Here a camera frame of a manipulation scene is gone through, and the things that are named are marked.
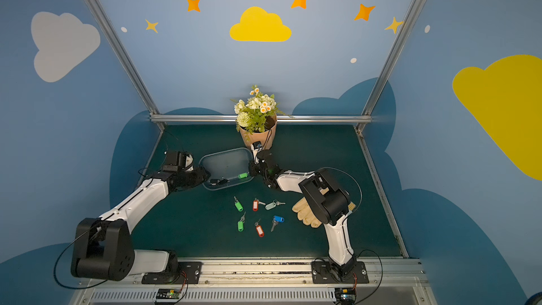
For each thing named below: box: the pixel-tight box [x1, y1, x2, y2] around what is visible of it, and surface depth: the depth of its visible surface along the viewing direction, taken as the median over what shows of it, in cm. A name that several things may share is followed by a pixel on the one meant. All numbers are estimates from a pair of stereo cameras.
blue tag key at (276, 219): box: [270, 215, 285, 233], surface depth 88 cm
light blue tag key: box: [265, 199, 286, 211], surface depth 93 cm
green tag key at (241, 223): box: [237, 211, 247, 233], surface depth 88 cm
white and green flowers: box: [230, 84, 294, 135], surface depth 90 cm
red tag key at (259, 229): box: [254, 218, 265, 238], surface depth 86 cm
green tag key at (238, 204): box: [233, 196, 244, 212], surface depth 93 cm
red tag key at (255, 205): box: [252, 197, 267, 212], surface depth 94 cm
